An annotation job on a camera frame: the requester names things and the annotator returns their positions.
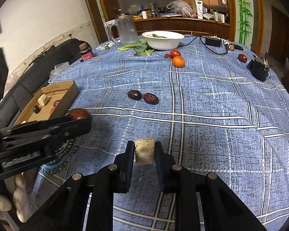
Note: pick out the white tube bottle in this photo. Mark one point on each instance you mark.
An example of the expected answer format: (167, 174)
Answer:
(199, 9)

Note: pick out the key bunch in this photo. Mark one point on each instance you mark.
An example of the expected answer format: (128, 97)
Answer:
(231, 47)

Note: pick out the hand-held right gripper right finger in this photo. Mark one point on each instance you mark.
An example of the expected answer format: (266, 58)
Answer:
(160, 163)

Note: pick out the clear plastic pitcher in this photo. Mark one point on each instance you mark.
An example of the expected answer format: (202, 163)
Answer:
(126, 31)

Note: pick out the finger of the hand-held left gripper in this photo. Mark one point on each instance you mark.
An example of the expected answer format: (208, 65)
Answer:
(81, 126)
(50, 120)

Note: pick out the dark brown date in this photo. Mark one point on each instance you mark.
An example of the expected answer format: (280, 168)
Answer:
(36, 109)

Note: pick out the translucent plastic bag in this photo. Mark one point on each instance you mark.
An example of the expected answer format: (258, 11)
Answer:
(180, 7)

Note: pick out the green leafy vegetable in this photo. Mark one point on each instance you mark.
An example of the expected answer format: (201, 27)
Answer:
(159, 36)
(141, 48)

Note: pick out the black sofa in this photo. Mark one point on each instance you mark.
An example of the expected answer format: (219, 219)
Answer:
(29, 86)

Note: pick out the green bamboo wall decal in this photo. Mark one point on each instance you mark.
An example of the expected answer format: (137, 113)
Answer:
(243, 12)

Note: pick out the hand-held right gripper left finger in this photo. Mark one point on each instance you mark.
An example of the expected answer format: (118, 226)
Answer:
(128, 163)

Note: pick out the dark jar with pink label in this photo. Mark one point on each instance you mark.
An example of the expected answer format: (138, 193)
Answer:
(86, 55)

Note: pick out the blue plaid tablecloth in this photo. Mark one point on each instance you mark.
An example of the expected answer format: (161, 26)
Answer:
(207, 125)

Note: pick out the brown cardboard box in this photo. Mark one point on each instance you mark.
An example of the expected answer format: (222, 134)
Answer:
(69, 92)

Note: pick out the small red date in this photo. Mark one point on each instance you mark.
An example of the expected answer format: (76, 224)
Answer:
(56, 102)

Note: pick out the clear plastic bag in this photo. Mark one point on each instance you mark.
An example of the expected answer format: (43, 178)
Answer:
(59, 68)

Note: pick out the small black case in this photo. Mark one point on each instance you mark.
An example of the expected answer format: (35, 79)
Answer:
(260, 69)

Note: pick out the red tomato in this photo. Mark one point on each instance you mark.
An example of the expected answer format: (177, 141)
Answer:
(175, 54)

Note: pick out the brown wooden door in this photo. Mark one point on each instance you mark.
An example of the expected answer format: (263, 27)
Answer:
(280, 33)

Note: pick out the orange tangerine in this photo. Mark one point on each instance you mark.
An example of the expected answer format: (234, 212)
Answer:
(178, 61)

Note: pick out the wooden sideboard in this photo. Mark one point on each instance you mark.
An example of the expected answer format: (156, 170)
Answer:
(183, 27)

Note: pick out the person's left hand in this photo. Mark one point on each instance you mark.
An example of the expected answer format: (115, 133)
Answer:
(19, 197)

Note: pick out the white bowl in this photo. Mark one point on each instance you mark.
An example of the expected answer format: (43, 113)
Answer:
(163, 43)

